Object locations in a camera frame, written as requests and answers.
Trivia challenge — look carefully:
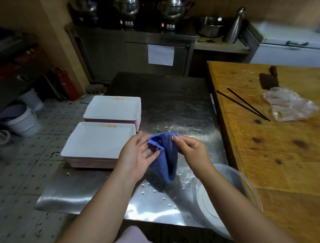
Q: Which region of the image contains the grey brick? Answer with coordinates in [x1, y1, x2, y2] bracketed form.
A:
[86, 84, 105, 94]

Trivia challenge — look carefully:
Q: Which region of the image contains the clear glass bowl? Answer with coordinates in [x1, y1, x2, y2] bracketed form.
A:
[192, 164, 263, 240]

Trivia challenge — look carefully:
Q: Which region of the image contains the white paper sheet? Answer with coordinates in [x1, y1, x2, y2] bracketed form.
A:
[148, 44, 175, 66]

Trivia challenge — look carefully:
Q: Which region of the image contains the person's left forearm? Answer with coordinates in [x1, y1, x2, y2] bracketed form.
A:
[56, 170, 137, 243]

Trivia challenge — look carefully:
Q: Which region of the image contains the crumpled clear plastic bag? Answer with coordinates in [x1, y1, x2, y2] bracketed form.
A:
[263, 87, 320, 123]

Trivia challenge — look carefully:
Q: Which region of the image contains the black induction cooker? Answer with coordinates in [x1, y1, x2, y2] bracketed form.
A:
[119, 17, 135, 28]
[79, 15, 99, 25]
[161, 20, 176, 31]

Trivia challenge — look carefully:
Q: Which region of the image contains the steel work table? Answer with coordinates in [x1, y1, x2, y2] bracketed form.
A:
[35, 72, 233, 230]

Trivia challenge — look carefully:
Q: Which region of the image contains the dark storage rack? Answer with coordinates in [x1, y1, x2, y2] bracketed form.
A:
[0, 27, 53, 100]

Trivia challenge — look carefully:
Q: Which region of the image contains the steel basin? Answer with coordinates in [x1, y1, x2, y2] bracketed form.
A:
[196, 16, 225, 38]

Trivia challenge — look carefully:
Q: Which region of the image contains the person's right hand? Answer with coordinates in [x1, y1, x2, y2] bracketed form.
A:
[172, 135, 217, 180]

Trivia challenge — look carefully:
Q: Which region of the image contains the white chest freezer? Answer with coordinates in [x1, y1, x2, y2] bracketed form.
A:
[241, 21, 320, 67]

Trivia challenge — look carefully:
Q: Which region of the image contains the blue cloth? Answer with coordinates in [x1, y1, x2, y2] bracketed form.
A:
[147, 132, 179, 184]

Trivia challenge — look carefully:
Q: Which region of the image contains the red fire extinguisher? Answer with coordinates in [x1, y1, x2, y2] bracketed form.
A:
[54, 67, 79, 101]

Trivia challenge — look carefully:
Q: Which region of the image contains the beige side counter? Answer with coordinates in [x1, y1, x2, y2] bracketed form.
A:
[194, 36, 250, 54]

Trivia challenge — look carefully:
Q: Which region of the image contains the loose light floor tile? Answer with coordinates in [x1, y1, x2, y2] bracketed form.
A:
[80, 94, 97, 104]

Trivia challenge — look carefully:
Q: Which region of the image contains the white plastic bucket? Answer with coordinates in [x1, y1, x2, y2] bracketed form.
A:
[19, 87, 44, 111]
[0, 102, 42, 137]

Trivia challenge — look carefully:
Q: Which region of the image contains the wooden table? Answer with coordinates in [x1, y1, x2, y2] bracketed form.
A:
[207, 61, 320, 243]

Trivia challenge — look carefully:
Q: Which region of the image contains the steel jug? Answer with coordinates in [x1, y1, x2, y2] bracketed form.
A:
[223, 7, 247, 44]

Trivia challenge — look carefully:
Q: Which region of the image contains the person's right forearm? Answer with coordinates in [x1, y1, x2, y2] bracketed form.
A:
[200, 169, 298, 243]

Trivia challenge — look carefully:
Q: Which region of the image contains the steel cleaver with dark handle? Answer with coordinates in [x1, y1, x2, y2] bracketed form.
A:
[259, 66, 279, 90]

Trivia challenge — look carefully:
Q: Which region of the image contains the person's left hand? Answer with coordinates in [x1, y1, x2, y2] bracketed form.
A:
[114, 132, 161, 185]

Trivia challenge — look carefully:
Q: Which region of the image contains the black chopstick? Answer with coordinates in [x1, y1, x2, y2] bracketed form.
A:
[216, 90, 269, 121]
[227, 88, 271, 121]

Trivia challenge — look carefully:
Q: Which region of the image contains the stainless steel cabinet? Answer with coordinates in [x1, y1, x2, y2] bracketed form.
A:
[65, 24, 197, 83]

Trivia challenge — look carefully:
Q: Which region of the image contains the stack of white plates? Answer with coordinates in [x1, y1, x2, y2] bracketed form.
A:
[61, 122, 137, 169]
[83, 95, 142, 132]

